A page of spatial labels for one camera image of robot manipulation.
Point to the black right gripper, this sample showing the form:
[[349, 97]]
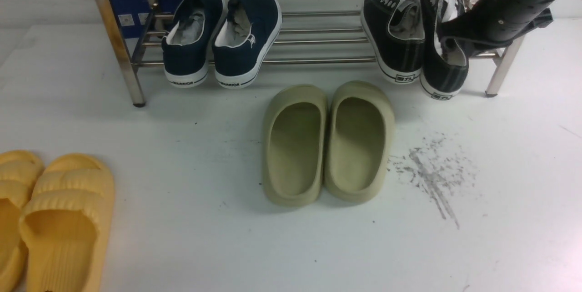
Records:
[[493, 23]]

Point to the black canvas sneaker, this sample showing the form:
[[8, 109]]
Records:
[[396, 33], [445, 65]]

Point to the navy canvas shoe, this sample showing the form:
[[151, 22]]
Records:
[[185, 47], [249, 30]]

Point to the stainless steel shoe rack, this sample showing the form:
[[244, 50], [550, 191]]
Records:
[[306, 38]]

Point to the right olive foam slide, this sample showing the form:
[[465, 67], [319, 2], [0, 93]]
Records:
[[361, 129]]

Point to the olive foam slide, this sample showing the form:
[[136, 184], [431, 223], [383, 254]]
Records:
[[361, 129], [294, 129]]

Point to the left olive foam slide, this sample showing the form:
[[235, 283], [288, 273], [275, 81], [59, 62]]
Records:
[[294, 129]]

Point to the right yellow ridged slipper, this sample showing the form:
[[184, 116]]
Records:
[[66, 225]]

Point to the yellow ridged slipper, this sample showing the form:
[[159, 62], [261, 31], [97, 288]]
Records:
[[19, 171], [66, 225]]

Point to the left yellow ridged slipper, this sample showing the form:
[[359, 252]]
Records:
[[19, 171]]

